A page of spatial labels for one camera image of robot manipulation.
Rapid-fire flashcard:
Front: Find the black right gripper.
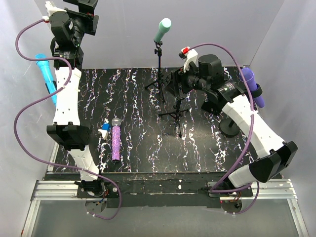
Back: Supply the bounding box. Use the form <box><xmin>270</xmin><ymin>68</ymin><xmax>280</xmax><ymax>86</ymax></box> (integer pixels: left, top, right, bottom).
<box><xmin>164</xmin><ymin>60</ymin><xmax>209</xmax><ymax>97</ymax></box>

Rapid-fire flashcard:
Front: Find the black slim tripod stand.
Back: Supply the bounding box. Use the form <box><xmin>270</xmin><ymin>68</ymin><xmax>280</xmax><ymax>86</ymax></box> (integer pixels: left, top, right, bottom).
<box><xmin>144</xmin><ymin>41</ymin><xmax>165</xmax><ymax>103</ymax></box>

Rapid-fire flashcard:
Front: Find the black shock mount tripod stand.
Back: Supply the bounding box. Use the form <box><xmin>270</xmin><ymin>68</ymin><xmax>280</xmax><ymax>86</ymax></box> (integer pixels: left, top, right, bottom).
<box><xmin>158</xmin><ymin>96</ymin><xmax>190</xmax><ymax>138</ymax></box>

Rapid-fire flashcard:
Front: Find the mint green toy microphone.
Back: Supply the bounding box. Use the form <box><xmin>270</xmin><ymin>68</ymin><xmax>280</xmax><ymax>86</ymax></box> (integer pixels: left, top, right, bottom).
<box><xmin>154</xmin><ymin>18</ymin><xmax>172</xmax><ymax>43</ymax></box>

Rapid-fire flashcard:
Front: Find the purple glitter microphone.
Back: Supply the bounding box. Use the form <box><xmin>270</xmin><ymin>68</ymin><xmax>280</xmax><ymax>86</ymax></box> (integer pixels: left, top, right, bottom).
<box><xmin>112</xmin><ymin>118</ymin><xmax>121</xmax><ymax>162</ymax></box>

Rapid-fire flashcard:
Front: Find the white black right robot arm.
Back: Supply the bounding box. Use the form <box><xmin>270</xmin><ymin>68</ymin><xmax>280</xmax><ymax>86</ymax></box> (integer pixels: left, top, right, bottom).
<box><xmin>167</xmin><ymin>50</ymin><xmax>298</xmax><ymax>196</ymax></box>

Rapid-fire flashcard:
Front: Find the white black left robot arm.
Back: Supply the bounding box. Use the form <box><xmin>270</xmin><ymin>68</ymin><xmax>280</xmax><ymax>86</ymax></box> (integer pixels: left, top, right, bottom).
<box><xmin>45</xmin><ymin>0</ymin><xmax>105</xmax><ymax>198</ymax></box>

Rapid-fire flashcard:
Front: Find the black round base stand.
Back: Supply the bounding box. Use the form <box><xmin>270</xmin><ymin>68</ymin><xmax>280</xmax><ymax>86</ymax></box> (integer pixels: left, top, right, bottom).
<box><xmin>219</xmin><ymin>118</ymin><xmax>240</xmax><ymax>138</ymax></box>

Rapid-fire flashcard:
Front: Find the cyan toy microphone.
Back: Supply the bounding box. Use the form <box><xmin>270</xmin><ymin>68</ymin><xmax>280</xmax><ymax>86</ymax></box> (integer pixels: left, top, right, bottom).
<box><xmin>35</xmin><ymin>54</ymin><xmax>57</xmax><ymax>106</ymax></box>

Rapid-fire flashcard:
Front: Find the purple toy microphone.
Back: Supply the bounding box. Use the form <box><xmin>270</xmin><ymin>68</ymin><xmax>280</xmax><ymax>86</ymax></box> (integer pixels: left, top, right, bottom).
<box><xmin>241</xmin><ymin>67</ymin><xmax>265</xmax><ymax>108</ymax></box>

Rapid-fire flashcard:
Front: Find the black angled box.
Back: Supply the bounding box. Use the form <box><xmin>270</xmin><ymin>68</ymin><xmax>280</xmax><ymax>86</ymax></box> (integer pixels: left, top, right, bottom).
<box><xmin>201</xmin><ymin>94</ymin><xmax>222</xmax><ymax>116</ymax></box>

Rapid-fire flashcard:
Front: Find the blue white toy block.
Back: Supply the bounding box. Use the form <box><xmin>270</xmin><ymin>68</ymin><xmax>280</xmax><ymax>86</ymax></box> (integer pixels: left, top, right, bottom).
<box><xmin>98</xmin><ymin>118</ymin><xmax>111</xmax><ymax>140</ymax></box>

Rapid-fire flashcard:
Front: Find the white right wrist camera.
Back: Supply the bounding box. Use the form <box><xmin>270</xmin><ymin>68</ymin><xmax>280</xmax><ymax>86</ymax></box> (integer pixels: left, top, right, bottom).
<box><xmin>179</xmin><ymin>46</ymin><xmax>198</xmax><ymax>73</ymax></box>

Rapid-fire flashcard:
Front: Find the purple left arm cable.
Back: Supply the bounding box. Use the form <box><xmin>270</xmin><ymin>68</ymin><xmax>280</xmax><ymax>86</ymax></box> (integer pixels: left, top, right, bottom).
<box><xmin>13</xmin><ymin>19</ymin><xmax>123</xmax><ymax>220</ymax></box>

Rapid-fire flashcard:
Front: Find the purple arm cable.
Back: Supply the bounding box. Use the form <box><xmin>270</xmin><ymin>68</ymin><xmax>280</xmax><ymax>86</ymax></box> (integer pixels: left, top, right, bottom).
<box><xmin>13</xmin><ymin>19</ymin><xmax>123</xmax><ymax>220</ymax></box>
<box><xmin>190</xmin><ymin>43</ymin><xmax>260</xmax><ymax>215</ymax></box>

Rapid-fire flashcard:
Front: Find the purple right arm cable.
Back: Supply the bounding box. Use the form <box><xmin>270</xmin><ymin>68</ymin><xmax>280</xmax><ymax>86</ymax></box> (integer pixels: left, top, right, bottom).
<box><xmin>190</xmin><ymin>43</ymin><xmax>260</xmax><ymax>215</ymax></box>

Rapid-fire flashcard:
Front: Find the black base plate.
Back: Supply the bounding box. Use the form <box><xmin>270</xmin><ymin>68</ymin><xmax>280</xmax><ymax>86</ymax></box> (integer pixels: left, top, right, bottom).
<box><xmin>77</xmin><ymin>171</ymin><xmax>253</xmax><ymax>209</ymax></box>

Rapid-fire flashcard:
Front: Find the aluminium rail frame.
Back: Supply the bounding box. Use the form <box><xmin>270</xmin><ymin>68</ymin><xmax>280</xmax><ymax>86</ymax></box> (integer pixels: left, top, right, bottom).
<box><xmin>21</xmin><ymin>179</ymin><xmax>309</xmax><ymax>237</ymax></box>

